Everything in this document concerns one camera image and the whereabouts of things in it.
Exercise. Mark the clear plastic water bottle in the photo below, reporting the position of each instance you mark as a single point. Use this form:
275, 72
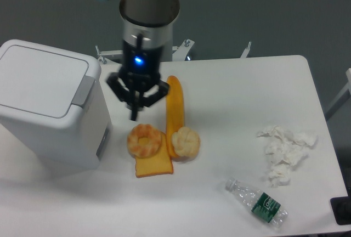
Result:
258, 202

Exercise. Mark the long orange baguette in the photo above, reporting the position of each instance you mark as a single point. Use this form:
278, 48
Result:
174, 112

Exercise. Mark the pale knotted bread roll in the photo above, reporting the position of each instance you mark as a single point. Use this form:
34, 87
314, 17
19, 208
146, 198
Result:
186, 142

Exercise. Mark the orange toast slice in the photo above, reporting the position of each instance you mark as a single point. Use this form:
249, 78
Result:
158, 164

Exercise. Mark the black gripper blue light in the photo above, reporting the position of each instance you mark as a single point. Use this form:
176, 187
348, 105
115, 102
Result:
139, 72

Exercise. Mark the white plastic trash can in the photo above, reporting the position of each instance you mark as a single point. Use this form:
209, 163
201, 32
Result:
52, 101

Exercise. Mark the white frame leg right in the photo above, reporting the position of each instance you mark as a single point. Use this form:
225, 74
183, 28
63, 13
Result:
340, 99

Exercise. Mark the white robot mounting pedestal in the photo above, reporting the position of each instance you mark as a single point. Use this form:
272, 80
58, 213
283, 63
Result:
167, 44

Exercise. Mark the crumpled white tissue paper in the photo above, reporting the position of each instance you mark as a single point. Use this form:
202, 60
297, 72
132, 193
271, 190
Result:
285, 150

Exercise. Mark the black device at table edge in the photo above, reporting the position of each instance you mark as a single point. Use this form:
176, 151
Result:
341, 209

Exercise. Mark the ring doughnut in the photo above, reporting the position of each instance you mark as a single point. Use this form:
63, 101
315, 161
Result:
144, 140

